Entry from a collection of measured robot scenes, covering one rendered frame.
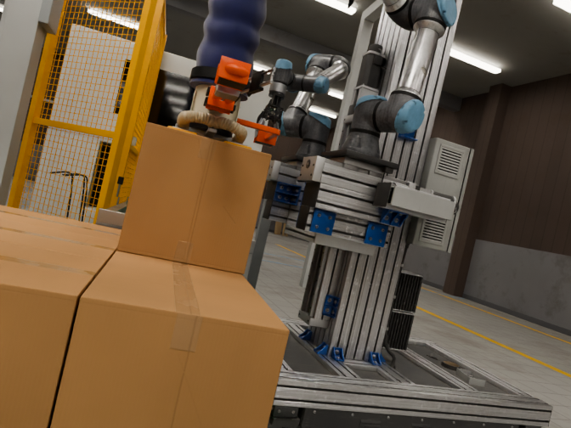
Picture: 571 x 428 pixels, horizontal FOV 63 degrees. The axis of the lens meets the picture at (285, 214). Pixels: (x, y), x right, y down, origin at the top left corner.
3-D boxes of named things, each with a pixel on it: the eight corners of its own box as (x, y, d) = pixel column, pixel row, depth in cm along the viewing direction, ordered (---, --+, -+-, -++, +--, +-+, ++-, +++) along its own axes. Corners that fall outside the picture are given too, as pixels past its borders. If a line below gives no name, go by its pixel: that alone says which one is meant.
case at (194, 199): (130, 231, 197) (151, 140, 197) (222, 250, 208) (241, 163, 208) (116, 250, 139) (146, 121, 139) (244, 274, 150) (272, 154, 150)
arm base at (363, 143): (366, 163, 186) (371, 139, 186) (386, 162, 172) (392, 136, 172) (333, 153, 181) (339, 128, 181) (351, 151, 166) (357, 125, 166)
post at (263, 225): (232, 331, 279) (269, 170, 279) (243, 333, 281) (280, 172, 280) (234, 335, 272) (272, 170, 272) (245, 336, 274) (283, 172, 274)
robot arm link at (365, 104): (361, 136, 185) (369, 103, 185) (389, 137, 175) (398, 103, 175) (343, 127, 176) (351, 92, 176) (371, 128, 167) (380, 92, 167)
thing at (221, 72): (213, 83, 117) (218, 64, 117) (242, 91, 119) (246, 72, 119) (217, 76, 109) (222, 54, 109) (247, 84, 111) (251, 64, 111)
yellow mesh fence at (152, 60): (107, 257, 424) (159, 35, 424) (118, 260, 427) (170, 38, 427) (85, 284, 311) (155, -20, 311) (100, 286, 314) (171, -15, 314)
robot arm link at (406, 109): (385, 137, 175) (427, 10, 181) (420, 139, 165) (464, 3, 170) (368, 124, 167) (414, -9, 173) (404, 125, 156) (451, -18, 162)
